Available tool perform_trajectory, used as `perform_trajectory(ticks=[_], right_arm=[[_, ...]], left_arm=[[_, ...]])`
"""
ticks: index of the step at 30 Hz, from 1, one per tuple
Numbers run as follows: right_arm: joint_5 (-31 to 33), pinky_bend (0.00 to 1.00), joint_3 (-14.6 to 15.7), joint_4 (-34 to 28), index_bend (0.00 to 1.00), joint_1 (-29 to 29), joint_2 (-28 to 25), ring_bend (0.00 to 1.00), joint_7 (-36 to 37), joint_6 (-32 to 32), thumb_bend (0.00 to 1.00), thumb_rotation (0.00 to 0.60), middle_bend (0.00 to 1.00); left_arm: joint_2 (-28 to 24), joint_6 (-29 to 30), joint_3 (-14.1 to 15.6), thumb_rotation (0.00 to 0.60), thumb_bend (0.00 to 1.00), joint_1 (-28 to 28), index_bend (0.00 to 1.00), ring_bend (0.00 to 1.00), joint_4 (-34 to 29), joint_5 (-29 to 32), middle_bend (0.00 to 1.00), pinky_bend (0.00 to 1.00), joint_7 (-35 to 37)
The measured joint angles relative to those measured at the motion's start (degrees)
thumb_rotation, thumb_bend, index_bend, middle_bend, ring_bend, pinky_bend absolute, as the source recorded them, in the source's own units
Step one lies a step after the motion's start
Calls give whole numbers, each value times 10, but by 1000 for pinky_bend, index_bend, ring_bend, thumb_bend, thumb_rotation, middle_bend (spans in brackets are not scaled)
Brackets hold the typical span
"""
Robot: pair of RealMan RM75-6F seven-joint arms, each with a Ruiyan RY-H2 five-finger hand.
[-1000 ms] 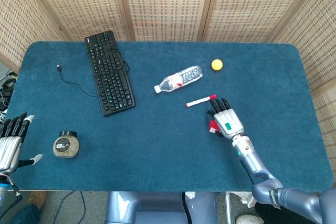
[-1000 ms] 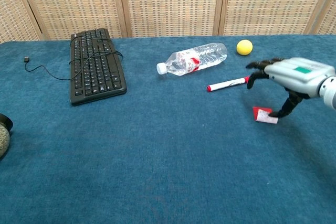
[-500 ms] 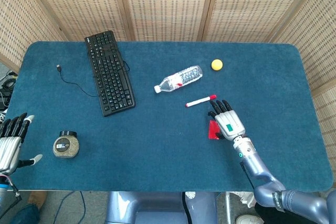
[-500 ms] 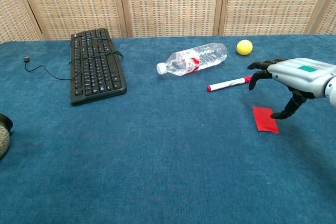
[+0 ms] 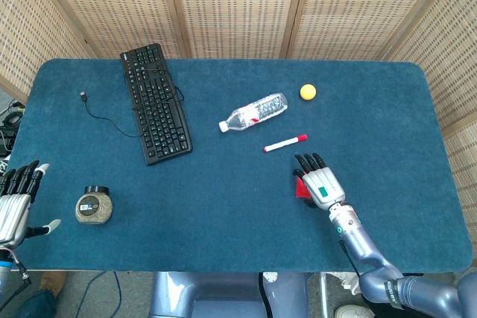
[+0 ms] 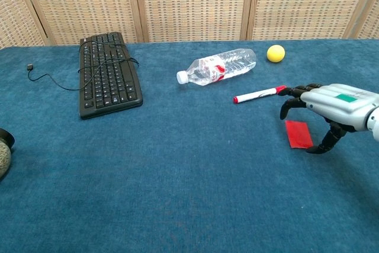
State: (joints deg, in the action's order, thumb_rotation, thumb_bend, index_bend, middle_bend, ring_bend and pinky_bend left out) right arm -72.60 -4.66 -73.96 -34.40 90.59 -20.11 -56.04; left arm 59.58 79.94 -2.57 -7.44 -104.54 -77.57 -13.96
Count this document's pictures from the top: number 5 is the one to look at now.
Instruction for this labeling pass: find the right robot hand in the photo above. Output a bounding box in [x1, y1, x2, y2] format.
[291, 153, 347, 210]

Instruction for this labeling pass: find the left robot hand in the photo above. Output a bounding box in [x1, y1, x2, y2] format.
[0, 159, 62, 250]

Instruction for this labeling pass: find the red and white marker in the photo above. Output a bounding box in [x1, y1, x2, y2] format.
[263, 133, 309, 153]

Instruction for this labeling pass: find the round jar with black lid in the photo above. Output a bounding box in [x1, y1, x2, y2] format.
[75, 185, 114, 226]

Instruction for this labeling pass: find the brown shoe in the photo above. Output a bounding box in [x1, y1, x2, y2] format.
[39, 271, 68, 299]

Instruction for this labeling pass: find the yellow ball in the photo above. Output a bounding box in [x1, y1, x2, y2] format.
[300, 83, 318, 101]

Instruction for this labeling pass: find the clear plastic water bottle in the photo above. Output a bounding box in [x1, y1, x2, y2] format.
[218, 92, 289, 133]

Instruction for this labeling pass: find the blue table mat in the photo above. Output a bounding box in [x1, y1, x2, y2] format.
[10, 57, 474, 275]

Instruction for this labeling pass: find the white sneaker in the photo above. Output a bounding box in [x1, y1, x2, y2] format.
[334, 303, 373, 318]

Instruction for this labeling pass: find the grey-blue robot torso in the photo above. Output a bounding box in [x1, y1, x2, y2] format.
[148, 271, 310, 318]

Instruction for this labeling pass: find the black computer keyboard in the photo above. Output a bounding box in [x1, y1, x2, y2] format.
[119, 42, 194, 167]

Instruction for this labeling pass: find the wooden woven folding screen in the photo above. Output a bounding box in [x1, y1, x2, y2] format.
[0, 0, 477, 248]

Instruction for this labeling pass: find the black cables and equipment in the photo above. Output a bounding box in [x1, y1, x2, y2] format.
[0, 100, 26, 172]

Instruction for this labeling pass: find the blue floor cable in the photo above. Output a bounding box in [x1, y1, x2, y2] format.
[76, 271, 123, 318]

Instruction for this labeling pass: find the black keyboard usb cable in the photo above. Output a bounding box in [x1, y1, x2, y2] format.
[79, 66, 186, 139]

